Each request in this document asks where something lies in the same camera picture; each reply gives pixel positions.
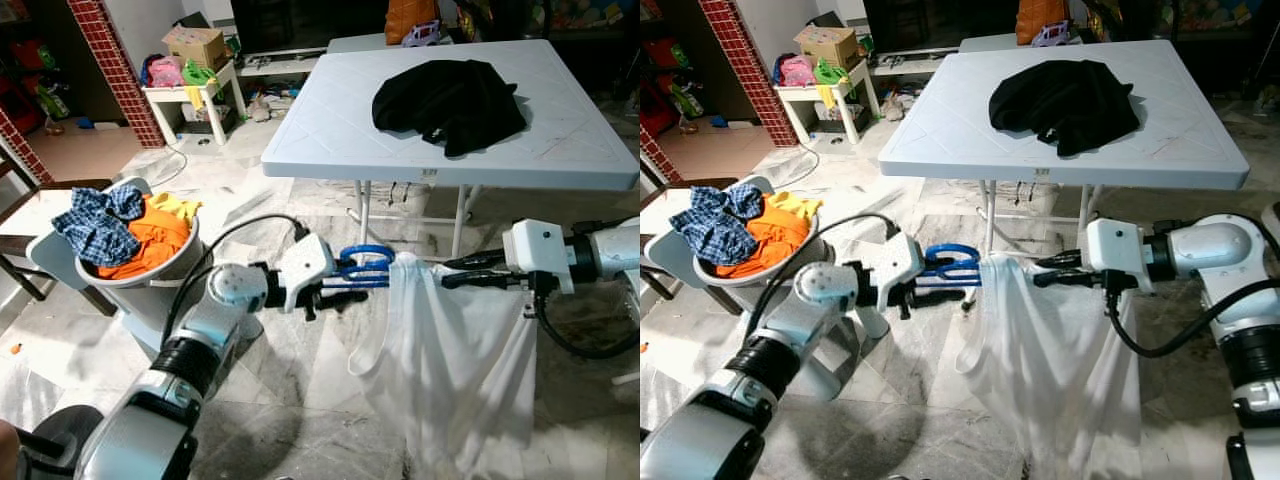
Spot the blue plastic hanger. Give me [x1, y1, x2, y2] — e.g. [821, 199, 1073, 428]
[335, 244, 401, 293]
[923, 243, 987, 293]

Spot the white shirt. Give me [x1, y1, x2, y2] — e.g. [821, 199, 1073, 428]
[955, 252, 1143, 480]
[347, 252, 539, 480]

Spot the blue plaid shirt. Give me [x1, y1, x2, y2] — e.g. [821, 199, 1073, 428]
[52, 185, 148, 268]
[670, 183, 766, 266]

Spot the grey laundry basket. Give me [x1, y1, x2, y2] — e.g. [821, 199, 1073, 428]
[27, 177, 266, 356]
[668, 177, 891, 401]

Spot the white plastic folding table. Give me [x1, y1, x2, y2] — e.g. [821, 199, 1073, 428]
[880, 38, 1251, 259]
[262, 38, 639, 259]

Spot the yellow garment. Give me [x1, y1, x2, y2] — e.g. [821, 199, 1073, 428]
[765, 190, 822, 223]
[148, 190, 201, 223]

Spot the orange garment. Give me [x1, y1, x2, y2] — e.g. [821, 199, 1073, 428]
[97, 197, 193, 281]
[725, 197, 813, 281]

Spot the black garment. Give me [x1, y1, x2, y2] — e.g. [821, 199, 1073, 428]
[372, 59, 528, 159]
[989, 59, 1143, 159]

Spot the red brick pillar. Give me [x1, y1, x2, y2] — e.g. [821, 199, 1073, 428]
[68, 0, 166, 149]
[640, 122, 683, 187]
[0, 105, 53, 187]
[700, 0, 797, 149]

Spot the white low shelf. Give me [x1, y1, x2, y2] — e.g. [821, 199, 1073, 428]
[238, 46, 333, 79]
[868, 48, 967, 81]

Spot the small white side table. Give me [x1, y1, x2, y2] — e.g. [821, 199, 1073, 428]
[142, 60, 248, 148]
[775, 62, 882, 146]

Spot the small pale plastic table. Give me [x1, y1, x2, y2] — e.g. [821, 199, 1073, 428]
[327, 33, 451, 54]
[958, 33, 1081, 54]

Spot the orange bag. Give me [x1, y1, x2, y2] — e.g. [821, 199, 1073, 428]
[385, 0, 441, 46]
[1017, 0, 1071, 46]

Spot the black television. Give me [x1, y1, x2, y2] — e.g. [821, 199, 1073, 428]
[230, 0, 387, 51]
[863, 0, 1017, 51]

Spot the cardboard box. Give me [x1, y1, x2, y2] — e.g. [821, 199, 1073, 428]
[162, 27, 229, 71]
[795, 27, 861, 71]

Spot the dark toy cabinet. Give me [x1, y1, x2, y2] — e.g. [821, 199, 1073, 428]
[1073, 0, 1280, 46]
[440, 0, 640, 46]

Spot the black standing fan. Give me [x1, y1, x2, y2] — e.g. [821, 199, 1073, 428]
[15, 405, 103, 477]

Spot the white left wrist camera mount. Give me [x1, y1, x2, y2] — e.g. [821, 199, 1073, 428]
[868, 232, 927, 313]
[278, 234, 339, 314]

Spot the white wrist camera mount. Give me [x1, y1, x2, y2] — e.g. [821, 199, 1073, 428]
[868, 232, 927, 313]
[1085, 218, 1152, 294]
[278, 234, 339, 314]
[502, 219, 577, 297]

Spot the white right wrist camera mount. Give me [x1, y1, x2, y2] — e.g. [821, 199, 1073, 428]
[1085, 218, 1152, 294]
[502, 219, 577, 297]

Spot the thin black floor cable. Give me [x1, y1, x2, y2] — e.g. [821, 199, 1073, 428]
[148, 145, 193, 189]
[778, 145, 823, 189]

